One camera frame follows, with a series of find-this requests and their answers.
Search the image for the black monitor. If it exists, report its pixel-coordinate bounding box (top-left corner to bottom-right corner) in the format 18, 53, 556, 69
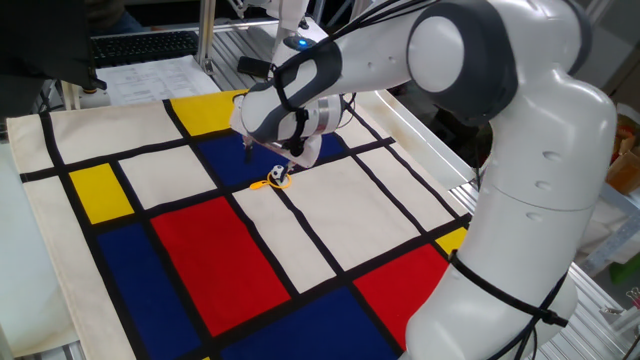
0, 0, 109, 120

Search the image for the upright aluminium frame post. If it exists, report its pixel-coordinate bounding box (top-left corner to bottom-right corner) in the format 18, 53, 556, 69
196, 0, 218, 76

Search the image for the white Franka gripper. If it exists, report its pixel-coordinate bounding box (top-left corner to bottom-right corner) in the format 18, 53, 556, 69
229, 93, 324, 184

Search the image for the printed white paper sheet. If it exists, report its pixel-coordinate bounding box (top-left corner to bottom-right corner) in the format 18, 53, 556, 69
95, 54, 222, 107

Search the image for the black computer keyboard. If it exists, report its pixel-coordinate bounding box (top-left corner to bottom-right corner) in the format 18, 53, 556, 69
91, 30, 200, 69

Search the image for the aluminium shelf rail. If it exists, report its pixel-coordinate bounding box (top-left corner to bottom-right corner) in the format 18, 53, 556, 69
579, 182, 640, 276

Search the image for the person in dark clothes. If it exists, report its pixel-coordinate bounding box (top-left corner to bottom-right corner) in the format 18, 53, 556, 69
84, 0, 146, 36

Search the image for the green plastic object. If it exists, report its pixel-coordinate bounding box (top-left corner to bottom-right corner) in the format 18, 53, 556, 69
608, 251, 640, 285

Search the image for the orange cardboard box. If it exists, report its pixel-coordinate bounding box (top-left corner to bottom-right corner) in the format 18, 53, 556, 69
605, 134, 640, 196

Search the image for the orange bubble ring wand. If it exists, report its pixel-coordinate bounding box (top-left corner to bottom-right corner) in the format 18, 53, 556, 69
248, 172, 293, 191

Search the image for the Mondrian colour block cloth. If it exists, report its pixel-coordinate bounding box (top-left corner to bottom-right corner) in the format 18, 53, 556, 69
5, 88, 474, 360

